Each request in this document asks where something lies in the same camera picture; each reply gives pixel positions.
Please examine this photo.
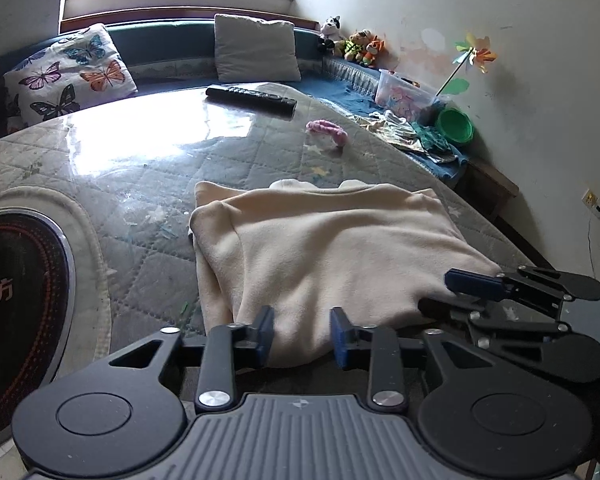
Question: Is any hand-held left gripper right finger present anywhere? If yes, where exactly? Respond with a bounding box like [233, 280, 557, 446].
[329, 306, 501, 413]

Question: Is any dark teal sofa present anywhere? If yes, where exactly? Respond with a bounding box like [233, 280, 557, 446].
[0, 19, 381, 146]

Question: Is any black remote control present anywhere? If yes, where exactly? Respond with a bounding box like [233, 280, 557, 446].
[205, 85, 298, 116]

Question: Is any wooden bench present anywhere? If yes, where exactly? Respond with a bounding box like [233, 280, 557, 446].
[452, 157, 521, 221]

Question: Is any orange plush toy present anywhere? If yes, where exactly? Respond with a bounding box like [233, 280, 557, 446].
[362, 35, 388, 68]

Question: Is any cream shirt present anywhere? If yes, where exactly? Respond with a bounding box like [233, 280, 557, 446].
[187, 179, 503, 366]

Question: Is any beige patterned cloth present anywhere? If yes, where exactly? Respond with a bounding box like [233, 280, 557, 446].
[352, 110, 423, 153]

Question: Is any blue blanket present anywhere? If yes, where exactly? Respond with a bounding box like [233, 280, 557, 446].
[300, 55, 471, 181]

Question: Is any grey pillow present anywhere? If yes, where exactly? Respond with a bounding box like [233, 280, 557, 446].
[213, 13, 302, 83]

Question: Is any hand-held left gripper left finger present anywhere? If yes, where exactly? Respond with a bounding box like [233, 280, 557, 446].
[107, 305, 276, 413]

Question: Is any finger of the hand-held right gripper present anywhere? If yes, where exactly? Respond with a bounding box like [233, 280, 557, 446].
[444, 265, 568, 311]
[417, 297, 572, 357]

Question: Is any clear plastic box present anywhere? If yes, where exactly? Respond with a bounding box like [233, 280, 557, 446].
[375, 69, 453, 123]

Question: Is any butterfly print pillow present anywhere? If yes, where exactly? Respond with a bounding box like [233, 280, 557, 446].
[2, 22, 138, 128]

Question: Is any pink hair tie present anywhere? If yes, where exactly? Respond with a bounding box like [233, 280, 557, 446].
[306, 119, 348, 151]

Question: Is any black induction cooker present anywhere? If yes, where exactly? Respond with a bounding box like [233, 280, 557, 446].
[0, 211, 77, 453]

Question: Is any green patterned cloth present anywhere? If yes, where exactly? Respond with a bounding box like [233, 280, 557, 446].
[411, 121, 456, 153]

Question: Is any black and white plush cow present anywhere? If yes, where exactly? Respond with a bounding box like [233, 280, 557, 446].
[316, 15, 348, 56]

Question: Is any colourful pinwheel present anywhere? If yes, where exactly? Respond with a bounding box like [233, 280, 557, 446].
[432, 32, 498, 98]

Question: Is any green plush toy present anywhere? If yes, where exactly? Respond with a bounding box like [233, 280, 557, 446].
[342, 30, 373, 63]

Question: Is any green bowl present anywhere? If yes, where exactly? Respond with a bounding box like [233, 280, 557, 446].
[436, 107, 476, 143]

